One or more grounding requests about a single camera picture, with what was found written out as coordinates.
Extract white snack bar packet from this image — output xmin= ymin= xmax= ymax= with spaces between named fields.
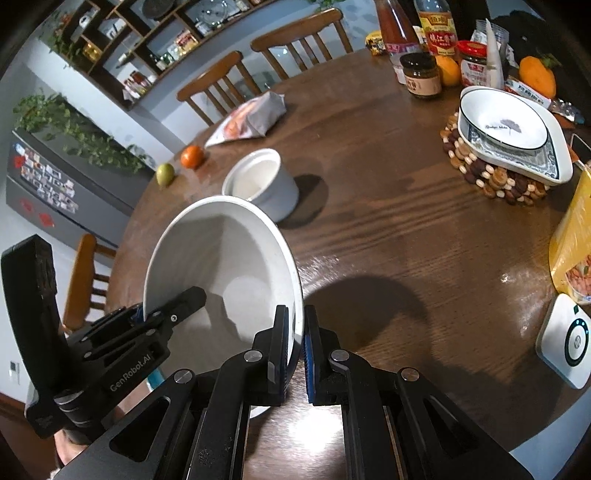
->
xmin=503 ymin=78 xmax=555 ymax=100

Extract blue patterned serving dish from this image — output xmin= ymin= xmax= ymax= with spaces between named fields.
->
xmin=457 ymin=99 xmax=574 ymax=186

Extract person's left hand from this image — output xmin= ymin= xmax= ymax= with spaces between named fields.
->
xmin=53 ymin=431 xmax=99 ymax=469

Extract yellow-capped vinegar bottle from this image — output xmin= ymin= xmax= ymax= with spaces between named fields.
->
xmin=413 ymin=0 xmax=460 ymax=58

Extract red-lidded sauce jar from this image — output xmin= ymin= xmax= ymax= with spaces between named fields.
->
xmin=457 ymin=41 xmax=490 ymax=88

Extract grey refrigerator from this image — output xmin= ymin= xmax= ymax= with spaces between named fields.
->
xmin=6 ymin=99 xmax=139 ymax=247

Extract yellow nut bag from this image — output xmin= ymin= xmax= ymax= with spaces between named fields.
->
xmin=549 ymin=168 xmax=591 ymax=305

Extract red sauce bottle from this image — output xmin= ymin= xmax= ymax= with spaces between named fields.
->
xmin=374 ymin=0 xmax=423 ymax=84

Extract white dark-rimmed bowl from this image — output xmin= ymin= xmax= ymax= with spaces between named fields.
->
xmin=457 ymin=86 xmax=552 ymax=151

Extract wooden bead trivet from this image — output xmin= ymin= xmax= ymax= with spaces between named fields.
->
xmin=441 ymin=111 xmax=550 ymax=207

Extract dark wooden wall shelf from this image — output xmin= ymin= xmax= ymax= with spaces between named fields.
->
xmin=39 ymin=0 xmax=324 ymax=109

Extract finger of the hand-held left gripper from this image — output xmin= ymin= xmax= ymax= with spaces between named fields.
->
xmin=62 ymin=305 xmax=147 ymax=344
xmin=81 ymin=286 xmax=207 ymax=363

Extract white round bowl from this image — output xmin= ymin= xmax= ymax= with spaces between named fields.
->
xmin=142 ymin=195 xmax=305 ymax=374

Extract row of shelf jars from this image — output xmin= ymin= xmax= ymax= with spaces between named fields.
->
xmin=78 ymin=28 xmax=204 ymax=97

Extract orange tangerine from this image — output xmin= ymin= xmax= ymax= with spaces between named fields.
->
xmin=180 ymin=145 xmax=205 ymax=169

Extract orange fruit with leaves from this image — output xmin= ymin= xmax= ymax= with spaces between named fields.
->
xmin=518 ymin=55 xmax=557 ymax=99

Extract white snack bag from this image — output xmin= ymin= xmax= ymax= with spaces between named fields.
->
xmin=204 ymin=91 xmax=286 ymax=147

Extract clear plastic food bag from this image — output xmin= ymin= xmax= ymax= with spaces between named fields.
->
xmin=470 ymin=18 xmax=511 ymax=88

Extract white straight-sided ramekin bowl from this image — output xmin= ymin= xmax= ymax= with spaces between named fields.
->
xmin=222 ymin=148 xmax=300 ymax=222

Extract small white-lidded jar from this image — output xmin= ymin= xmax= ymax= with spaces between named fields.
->
xmin=389 ymin=48 xmax=409 ymax=86

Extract white square timer device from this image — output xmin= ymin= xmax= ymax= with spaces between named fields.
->
xmin=536 ymin=293 xmax=591 ymax=389

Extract brown jar with dark lid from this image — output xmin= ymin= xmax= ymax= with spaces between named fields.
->
xmin=399 ymin=52 xmax=441 ymax=99

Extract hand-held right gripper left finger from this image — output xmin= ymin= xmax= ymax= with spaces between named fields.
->
xmin=55 ymin=318 xmax=291 ymax=480

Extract black bag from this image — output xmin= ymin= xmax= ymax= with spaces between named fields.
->
xmin=492 ymin=11 xmax=578 ymax=75

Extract wooden dining chair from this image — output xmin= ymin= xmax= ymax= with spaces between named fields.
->
xmin=177 ymin=51 xmax=264 ymax=126
xmin=250 ymin=8 xmax=354 ymax=77
xmin=62 ymin=233 xmax=117 ymax=333

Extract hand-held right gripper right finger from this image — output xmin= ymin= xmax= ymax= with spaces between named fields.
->
xmin=302 ymin=307 xmax=532 ymax=480

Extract trailing green plant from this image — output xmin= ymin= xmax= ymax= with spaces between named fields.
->
xmin=14 ymin=92 xmax=158 ymax=174

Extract glass pot lid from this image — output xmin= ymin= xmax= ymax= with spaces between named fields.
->
xmin=194 ymin=0 xmax=229 ymax=26

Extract yellow citrus fruit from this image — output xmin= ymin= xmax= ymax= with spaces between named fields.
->
xmin=435 ymin=55 xmax=461 ymax=87

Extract cluster of fridge magnets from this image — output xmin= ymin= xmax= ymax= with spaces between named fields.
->
xmin=11 ymin=143 xmax=77 ymax=215

